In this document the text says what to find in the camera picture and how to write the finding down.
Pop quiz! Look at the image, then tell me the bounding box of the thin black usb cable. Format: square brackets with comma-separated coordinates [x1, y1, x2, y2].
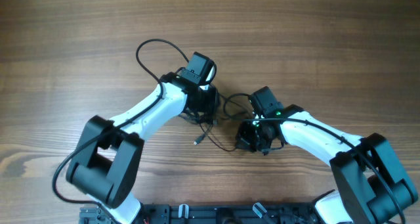
[199, 92, 257, 152]

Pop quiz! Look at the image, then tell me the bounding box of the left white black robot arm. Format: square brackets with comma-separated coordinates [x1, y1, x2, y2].
[66, 53, 217, 223]

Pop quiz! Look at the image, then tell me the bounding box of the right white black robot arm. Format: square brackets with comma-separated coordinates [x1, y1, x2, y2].
[236, 87, 418, 223]

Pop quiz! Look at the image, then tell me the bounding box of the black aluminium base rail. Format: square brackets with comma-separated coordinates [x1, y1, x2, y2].
[78, 202, 371, 224]

